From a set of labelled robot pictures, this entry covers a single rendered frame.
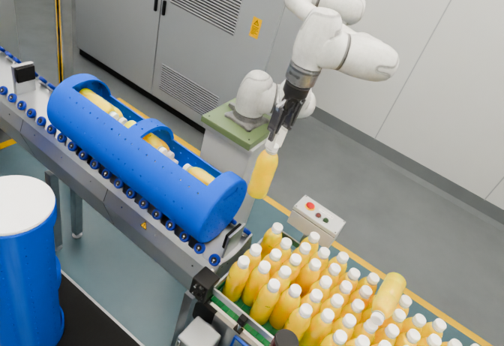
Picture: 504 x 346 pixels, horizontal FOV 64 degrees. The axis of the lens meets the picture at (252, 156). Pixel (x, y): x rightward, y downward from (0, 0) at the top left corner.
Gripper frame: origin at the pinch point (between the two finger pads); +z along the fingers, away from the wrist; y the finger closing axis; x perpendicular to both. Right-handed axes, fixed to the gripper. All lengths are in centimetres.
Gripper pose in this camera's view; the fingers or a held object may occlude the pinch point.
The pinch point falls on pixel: (276, 138)
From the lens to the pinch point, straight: 127.1
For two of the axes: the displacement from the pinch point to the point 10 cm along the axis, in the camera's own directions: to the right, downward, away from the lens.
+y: -6.5, 2.8, -7.1
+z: -2.9, 7.7, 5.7
